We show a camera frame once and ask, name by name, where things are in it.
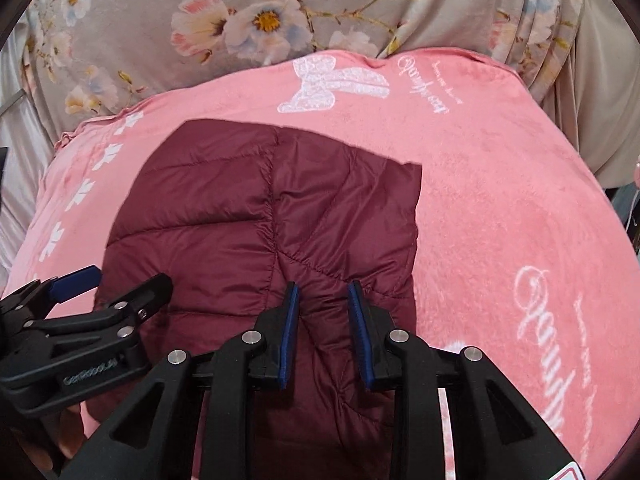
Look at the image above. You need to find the beige cloth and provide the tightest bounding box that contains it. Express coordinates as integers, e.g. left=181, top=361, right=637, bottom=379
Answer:
left=540, top=0, right=640, bottom=188

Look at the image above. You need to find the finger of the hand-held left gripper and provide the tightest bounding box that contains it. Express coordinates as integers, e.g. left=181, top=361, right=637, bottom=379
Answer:
left=0, top=266, right=102, bottom=333
left=30, top=272, right=174, bottom=345

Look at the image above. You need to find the maroon quilted puffer jacket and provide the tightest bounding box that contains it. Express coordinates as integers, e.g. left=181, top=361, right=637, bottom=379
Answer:
left=97, top=119, right=423, bottom=480

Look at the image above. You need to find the white satin sheet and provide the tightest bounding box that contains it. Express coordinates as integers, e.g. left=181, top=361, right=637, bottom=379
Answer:
left=0, top=30, right=56, bottom=281

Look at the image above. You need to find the pink printed blanket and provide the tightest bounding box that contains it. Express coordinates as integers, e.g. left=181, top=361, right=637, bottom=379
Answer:
left=0, top=45, right=640, bottom=480

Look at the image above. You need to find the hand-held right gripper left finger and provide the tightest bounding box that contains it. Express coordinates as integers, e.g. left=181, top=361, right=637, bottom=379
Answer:
left=62, top=281, right=302, bottom=480

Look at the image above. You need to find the grey floral bedsheet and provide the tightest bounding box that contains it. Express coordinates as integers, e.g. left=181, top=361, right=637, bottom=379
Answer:
left=20, top=0, right=586, bottom=148

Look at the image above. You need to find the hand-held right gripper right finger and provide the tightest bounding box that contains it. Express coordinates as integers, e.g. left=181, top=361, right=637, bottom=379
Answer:
left=347, top=280, right=585, bottom=480

